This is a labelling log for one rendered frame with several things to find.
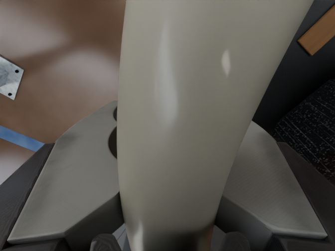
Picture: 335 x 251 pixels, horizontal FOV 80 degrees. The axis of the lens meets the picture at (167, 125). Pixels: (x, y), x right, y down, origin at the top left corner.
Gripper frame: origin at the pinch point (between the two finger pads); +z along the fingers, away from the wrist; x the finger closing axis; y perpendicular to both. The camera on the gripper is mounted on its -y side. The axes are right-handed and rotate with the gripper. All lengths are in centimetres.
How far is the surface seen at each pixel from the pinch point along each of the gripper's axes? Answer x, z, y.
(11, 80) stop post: -78, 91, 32
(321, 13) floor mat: 66, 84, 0
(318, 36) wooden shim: 67, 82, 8
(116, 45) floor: -21, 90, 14
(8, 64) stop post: -76, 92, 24
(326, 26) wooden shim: 69, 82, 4
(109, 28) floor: -24, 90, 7
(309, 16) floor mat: 62, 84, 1
